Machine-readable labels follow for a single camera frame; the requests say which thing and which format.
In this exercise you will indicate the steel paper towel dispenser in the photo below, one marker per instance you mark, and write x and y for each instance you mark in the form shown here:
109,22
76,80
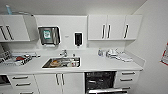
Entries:
49,35

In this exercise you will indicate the white upper cabinet door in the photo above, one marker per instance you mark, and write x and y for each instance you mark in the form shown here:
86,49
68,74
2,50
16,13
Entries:
1,30
18,28
116,27
96,27
134,26

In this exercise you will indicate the white dish cloth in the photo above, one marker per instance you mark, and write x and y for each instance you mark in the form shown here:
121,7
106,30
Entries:
126,58

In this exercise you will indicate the white cabinet door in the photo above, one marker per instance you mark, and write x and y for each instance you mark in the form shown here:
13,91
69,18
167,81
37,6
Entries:
74,83
96,27
116,27
1,30
134,26
46,83
18,28

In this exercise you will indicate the orange bowl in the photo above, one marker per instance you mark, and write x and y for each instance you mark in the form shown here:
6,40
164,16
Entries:
54,62

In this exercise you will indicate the steel sink basin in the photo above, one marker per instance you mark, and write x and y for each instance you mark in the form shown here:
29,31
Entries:
68,64

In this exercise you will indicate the small chrome sink knob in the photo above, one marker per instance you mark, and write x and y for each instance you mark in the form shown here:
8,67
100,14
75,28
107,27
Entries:
73,55

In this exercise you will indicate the light blue spray bottle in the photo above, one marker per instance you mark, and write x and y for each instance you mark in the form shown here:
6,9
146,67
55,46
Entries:
8,10

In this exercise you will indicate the large printed wall poster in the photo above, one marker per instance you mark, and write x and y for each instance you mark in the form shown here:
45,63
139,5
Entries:
165,55

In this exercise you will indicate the black built-in microwave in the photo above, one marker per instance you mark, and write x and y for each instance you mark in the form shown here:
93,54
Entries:
4,80

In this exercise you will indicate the black soap dispenser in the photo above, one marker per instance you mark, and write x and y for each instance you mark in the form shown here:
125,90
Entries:
78,39

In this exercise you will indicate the chrome faucet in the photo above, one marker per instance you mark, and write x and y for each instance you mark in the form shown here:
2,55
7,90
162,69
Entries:
64,52

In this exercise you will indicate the white lower cabinet door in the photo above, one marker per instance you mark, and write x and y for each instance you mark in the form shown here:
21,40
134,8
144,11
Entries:
74,83
46,83

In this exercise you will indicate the stack of white dishes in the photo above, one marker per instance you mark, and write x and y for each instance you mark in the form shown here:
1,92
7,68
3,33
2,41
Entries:
111,54

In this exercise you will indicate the blue dish soap bottle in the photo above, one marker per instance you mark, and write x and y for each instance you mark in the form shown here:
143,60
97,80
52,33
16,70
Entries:
100,52

